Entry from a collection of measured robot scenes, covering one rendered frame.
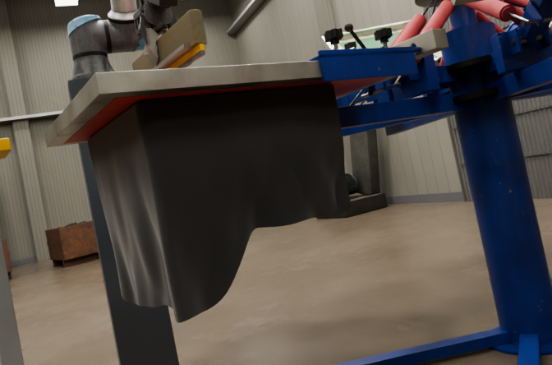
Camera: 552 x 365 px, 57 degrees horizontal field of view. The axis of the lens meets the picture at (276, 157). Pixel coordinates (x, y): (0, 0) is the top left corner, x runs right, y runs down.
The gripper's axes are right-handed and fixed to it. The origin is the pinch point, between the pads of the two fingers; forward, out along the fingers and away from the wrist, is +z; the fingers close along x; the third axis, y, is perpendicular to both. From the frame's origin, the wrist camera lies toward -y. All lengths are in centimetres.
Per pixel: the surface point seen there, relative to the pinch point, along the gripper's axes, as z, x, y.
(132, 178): 27.7, 16.5, -9.8
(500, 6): -2, -92, -31
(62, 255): 93, -89, 760
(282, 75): 12.6, -12.5, -29.5
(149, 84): 12.5, 16.5, -29.5
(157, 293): 53, 15, -6
